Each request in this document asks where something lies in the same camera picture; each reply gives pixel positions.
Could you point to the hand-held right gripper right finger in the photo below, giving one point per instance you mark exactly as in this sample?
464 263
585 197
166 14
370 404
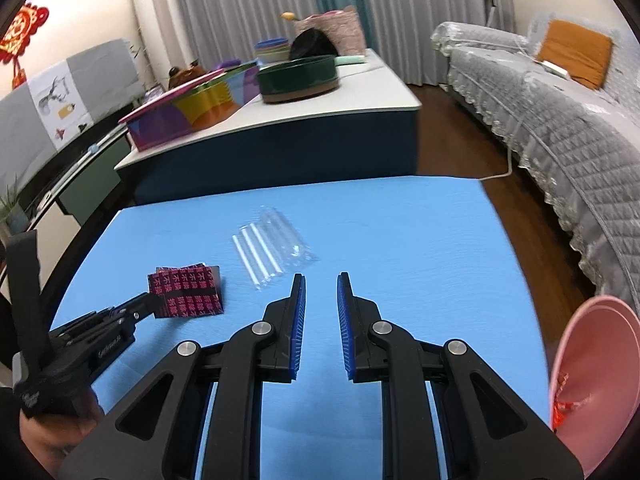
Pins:
345 325

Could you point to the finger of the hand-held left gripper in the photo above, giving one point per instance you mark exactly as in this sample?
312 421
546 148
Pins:
95 317
135 312

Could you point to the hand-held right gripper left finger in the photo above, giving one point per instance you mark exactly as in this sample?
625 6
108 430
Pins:
298 325

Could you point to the pink patterned packet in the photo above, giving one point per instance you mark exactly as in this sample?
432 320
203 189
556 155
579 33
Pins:
190 295

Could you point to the clear plastic straw packet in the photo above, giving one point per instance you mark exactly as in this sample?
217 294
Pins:
270 250

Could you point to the red foil wrapper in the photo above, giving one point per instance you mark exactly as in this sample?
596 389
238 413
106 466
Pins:
567 405

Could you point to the pink plastic bin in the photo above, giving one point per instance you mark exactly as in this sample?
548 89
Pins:
600 360

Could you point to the person's left hand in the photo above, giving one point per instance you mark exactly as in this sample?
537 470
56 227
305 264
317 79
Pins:
55 435

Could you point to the dark television cabinet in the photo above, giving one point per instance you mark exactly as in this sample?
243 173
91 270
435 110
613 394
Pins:
85 195

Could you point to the small spiky potted plant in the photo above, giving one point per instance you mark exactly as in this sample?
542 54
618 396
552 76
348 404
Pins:
12 210

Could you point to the white top coffee table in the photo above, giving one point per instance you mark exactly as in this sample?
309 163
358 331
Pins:
325 150

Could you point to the colourful rectangular box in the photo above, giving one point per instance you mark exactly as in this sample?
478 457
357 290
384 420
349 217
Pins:
160 127

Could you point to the grey television cover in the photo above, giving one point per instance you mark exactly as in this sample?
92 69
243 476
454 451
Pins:
105 70

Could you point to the dark green round tin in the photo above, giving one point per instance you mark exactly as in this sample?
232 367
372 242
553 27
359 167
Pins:
297 80

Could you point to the mint green flat box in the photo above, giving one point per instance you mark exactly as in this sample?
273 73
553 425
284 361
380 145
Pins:
352 60

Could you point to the purple lid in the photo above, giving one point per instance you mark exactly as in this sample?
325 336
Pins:
235 65

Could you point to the stack of coloured bowls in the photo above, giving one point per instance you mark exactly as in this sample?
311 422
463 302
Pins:
272 51

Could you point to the black hat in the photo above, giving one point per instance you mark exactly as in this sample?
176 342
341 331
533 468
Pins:
312 45

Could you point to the white standing air conditioner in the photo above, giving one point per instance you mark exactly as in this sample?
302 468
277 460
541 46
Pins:
160 25

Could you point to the pink basket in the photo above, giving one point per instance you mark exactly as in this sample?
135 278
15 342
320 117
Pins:
345 30

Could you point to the grey quilted sofa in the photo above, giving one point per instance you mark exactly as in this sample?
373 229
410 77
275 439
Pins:
575 125

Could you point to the small yellow object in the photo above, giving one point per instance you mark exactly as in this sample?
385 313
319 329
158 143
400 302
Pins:
287 16

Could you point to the grey curtain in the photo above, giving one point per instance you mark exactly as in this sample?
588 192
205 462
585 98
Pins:
240 10
425 15

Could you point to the white power strip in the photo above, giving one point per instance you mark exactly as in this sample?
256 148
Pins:
555 69

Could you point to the orange cushion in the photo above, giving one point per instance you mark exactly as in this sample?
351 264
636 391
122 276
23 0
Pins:
575 52

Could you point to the white floor stand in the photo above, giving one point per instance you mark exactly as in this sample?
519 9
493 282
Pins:
492 0

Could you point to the red knot wall decoration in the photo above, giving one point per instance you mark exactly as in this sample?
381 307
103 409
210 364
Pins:
22 35

